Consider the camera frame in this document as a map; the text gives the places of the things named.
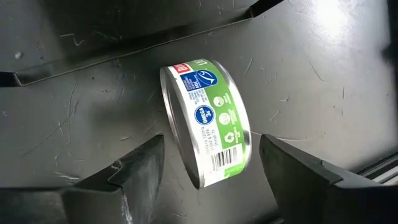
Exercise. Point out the silver-lid can white green label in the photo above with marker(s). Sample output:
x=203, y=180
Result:
x=211, y=124

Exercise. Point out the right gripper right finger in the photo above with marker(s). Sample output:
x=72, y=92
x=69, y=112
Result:
x=326, y=205

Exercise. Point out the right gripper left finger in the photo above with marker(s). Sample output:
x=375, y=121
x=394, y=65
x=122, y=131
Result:
x=77, y=205

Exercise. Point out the black table mat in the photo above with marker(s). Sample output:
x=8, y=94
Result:
x=311, y=77

